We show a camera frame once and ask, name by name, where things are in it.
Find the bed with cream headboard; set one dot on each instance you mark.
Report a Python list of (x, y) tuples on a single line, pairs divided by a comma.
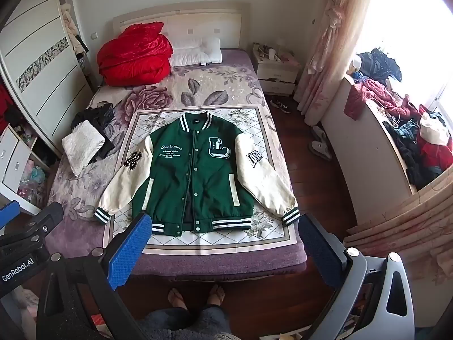
[(198, 21)]

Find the white wardrobe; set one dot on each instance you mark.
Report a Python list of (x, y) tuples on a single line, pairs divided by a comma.
[(42, 88)]

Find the purple floral blanket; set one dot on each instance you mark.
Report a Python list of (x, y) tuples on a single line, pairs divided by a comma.
[(219, 81)]

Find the white nightstand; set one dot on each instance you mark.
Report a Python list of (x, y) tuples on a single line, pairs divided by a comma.
[(276, 74)]

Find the black garment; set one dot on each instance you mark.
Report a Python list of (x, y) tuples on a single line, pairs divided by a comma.
[(95, 113)]

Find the pink tied curtain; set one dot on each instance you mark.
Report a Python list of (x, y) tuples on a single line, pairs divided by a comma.
[(332, 42)]

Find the person's left foot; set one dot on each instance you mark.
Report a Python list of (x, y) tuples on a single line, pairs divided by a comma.
[(178, 299)]

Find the red quilt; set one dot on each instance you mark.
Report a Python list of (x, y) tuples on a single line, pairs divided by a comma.
[(134, 56)]

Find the pile of mixed clothes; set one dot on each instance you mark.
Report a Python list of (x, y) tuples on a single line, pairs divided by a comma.
[(407, 113)]

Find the white drawer unit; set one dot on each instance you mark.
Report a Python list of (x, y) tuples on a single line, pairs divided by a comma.
[(14, 159)]

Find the white pillow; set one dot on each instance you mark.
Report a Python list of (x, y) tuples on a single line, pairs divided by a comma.
[(194, 51)]

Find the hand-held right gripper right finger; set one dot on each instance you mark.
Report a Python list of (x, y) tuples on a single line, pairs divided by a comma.
[(320, 251)]

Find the person's foot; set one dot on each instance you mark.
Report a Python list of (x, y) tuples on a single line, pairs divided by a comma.
[(178, 299), (216, 294)]

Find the white quilted mat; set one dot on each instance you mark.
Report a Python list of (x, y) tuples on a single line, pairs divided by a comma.
[(263, 241)]

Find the dark shoes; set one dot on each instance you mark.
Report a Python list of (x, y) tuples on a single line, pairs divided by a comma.
[(281, 106)]

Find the white cup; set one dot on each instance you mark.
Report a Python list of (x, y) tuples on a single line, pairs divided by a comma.
[(271, 54)]

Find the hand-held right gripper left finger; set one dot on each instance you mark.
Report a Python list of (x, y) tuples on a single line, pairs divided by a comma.
[(129, 251)]

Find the person's right leg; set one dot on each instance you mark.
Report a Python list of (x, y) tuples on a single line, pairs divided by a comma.
[(217, 324)]

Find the person's right foot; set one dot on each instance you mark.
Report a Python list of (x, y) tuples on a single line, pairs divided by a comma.
[(216, 294)]

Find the green varsity jacket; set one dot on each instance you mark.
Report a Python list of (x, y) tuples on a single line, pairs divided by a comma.
[(212, 184)]

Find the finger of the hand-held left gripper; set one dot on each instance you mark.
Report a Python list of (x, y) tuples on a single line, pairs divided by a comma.
[(47, 217), (9, 216)]

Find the beige hanging clothes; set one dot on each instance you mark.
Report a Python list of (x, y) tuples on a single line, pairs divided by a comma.
[(72, 28)]

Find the white window bench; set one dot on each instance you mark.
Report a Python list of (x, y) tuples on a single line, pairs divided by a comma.
[(357, 156)]

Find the pink striped curtain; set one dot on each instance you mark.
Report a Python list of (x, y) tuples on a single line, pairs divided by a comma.
[(417, 219)]

